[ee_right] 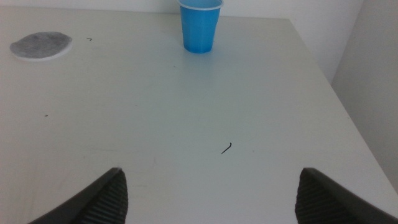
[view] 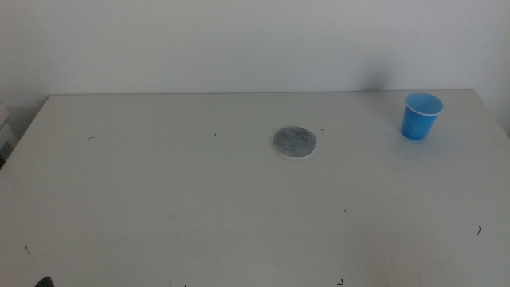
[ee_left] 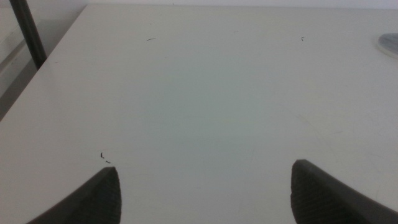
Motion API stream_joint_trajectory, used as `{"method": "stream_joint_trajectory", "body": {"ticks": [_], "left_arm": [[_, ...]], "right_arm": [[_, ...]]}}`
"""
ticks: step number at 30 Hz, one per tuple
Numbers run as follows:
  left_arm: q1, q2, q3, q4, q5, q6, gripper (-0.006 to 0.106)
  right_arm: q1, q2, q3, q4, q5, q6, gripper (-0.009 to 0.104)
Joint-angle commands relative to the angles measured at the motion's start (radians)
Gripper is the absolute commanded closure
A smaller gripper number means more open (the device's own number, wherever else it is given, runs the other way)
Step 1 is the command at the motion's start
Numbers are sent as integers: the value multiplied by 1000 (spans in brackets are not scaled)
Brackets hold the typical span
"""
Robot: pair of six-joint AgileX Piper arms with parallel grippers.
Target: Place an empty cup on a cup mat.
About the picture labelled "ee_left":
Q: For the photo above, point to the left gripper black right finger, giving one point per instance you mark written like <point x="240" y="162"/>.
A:
<point x="320" y="202"/>

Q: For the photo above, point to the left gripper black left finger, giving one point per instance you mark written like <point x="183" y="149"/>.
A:
<point x="96" y="202"/>

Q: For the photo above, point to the round grey cup mat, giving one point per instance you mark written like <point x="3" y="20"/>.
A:
<point x="390" y="45"/>

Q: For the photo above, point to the black metal pole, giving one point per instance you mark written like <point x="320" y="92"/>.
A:
<point x="29" y="31"/>

